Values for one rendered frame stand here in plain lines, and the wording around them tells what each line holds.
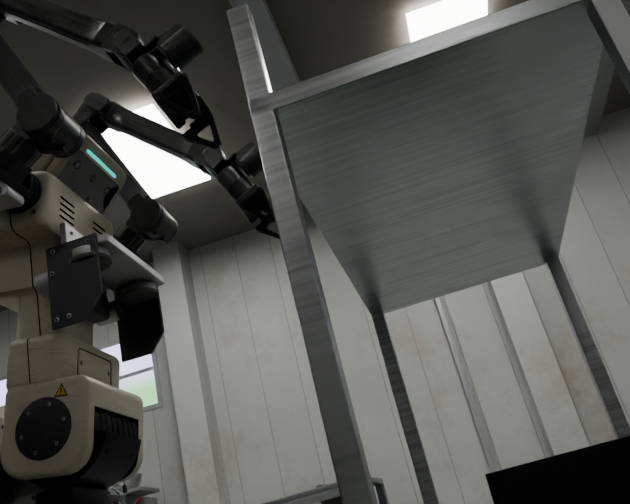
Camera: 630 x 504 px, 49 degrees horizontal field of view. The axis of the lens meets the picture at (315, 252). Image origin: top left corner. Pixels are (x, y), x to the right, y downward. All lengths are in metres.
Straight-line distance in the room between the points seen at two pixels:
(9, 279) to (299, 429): 5.72
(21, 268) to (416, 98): 0.85
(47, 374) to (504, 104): 0.87
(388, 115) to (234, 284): 6.68
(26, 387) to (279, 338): 6.00
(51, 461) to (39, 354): 0.19
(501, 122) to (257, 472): 6.22
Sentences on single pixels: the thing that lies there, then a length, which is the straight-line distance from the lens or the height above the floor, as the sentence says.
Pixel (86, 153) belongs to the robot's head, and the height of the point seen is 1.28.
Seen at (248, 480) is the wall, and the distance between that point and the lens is 7.09.
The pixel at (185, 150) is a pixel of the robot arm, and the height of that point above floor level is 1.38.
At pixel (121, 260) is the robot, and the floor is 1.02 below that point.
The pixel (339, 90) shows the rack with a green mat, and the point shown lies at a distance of 0.87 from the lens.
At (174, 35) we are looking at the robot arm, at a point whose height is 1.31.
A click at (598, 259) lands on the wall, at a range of 7.24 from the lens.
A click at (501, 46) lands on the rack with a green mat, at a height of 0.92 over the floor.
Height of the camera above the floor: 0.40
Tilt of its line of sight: 24 degrees up
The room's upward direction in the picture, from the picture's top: 14 degrees counter-clockwise
